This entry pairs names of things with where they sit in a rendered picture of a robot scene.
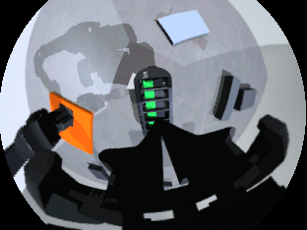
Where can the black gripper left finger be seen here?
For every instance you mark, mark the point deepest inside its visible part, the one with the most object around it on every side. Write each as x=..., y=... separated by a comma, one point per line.
x=146, y=155

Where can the dark grey switch panel with green rocker switches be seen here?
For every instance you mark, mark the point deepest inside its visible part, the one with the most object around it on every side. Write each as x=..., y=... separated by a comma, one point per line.
x=153, y=87

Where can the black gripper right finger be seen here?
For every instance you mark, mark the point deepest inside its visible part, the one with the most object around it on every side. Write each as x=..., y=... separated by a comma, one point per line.
x=184, y=147

